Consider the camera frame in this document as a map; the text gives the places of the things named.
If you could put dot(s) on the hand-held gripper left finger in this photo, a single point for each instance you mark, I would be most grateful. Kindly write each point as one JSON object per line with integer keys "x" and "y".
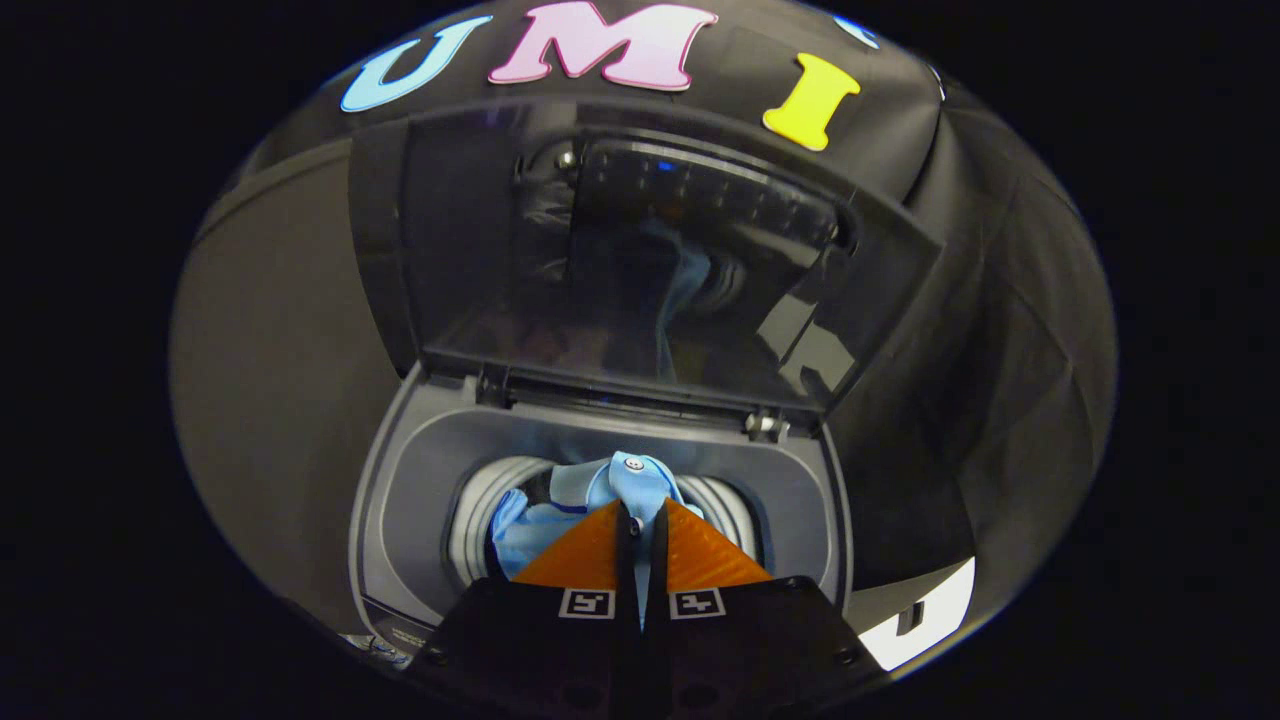
{"x": 540, "y": 650}

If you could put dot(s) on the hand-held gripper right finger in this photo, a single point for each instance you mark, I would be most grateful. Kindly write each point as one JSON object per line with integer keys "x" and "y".
{"x": 750, "y": 650}

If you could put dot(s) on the light blue polo shirt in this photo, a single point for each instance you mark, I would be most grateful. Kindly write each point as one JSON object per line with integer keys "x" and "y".
{"x": 630, "y": 480}

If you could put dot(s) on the dark grey washing machine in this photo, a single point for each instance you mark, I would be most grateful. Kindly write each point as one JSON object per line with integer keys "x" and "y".
{"x": 420, "y": 480}

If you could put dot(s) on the dark glass washing machine lid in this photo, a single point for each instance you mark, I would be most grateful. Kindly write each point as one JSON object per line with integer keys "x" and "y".
{"x": 500, "y": 250}

